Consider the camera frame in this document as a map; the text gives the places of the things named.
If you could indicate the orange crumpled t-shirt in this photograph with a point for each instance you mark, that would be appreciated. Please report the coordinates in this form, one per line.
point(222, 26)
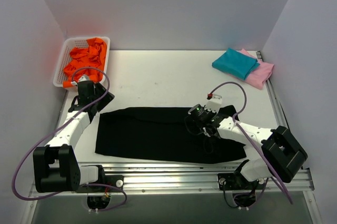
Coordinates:
point(92, 56)

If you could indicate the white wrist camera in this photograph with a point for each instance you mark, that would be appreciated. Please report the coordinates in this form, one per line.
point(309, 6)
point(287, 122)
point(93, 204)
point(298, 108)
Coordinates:
point(84, 77)
point(214, 103)

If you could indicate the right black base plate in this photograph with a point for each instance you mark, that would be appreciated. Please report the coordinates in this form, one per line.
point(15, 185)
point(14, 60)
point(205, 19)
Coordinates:
point(235, 181)

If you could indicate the white plastic laundry basket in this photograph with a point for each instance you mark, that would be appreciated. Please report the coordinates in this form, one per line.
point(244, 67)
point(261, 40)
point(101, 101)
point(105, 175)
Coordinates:
point(64, 57)

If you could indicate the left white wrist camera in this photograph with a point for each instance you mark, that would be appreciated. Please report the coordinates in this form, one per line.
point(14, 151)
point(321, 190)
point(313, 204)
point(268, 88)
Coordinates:
point(84, 77)

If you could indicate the folded teal t-shirt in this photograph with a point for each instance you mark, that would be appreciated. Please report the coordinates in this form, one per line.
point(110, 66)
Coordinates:
point(236, 64)

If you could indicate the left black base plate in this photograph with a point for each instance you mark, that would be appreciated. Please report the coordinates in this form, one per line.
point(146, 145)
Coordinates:
point(117, 181)

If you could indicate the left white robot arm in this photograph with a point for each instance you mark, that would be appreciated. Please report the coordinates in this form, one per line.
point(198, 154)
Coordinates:
point(56, 168)

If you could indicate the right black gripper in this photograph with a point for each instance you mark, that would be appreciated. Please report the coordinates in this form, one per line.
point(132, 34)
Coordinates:
point(195, 125)

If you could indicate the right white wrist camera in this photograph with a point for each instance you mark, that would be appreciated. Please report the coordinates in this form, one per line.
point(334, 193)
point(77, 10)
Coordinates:
point(214, 103)

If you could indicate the aluminium rail frame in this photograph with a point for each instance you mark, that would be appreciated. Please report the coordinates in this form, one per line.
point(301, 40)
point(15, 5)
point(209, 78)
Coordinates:
point(174, 192)

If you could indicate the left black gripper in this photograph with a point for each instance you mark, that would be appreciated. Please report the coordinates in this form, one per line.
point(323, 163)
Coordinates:
point(102, 96)

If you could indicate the folded pink t-shirt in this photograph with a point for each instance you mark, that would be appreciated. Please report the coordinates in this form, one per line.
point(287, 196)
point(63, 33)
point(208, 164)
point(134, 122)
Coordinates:
point(259, 76)

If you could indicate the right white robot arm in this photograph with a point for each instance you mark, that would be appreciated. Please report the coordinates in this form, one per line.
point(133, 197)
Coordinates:
point(269, 152)

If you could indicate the black t-shirt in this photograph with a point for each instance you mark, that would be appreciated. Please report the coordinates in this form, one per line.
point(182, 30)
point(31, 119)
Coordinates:
point(161, 134)

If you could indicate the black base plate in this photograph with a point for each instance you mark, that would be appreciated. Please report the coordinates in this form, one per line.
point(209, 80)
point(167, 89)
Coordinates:
point(117, 181)
point(235, 181)

